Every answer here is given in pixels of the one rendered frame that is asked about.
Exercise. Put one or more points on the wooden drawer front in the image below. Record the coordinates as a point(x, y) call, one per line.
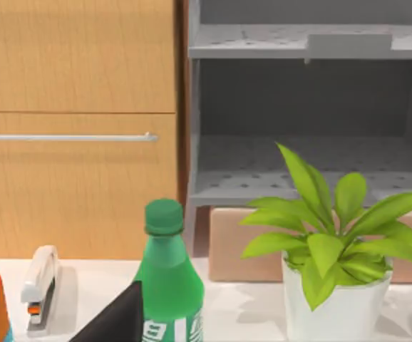
point(77, 192)

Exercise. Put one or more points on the salmon-coloured box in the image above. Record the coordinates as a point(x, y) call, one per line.
point(245, 246)

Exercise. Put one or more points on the grey shelf cabinet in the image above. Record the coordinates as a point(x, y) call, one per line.
point(309, 107)

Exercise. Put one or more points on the white potted green plant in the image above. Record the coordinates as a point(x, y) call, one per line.
point(334, 249)

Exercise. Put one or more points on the white stapler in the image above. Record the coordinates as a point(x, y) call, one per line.
point(42, 285)

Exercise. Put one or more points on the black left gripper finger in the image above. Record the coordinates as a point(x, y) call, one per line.
point(117, 317)

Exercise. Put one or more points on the green bottle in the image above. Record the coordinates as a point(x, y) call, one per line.
point(170, 281)

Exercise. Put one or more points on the wooden cupboard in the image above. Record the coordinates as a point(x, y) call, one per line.
point(182, 107)

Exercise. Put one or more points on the wooden cupboard door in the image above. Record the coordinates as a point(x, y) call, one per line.
point(74, 53)

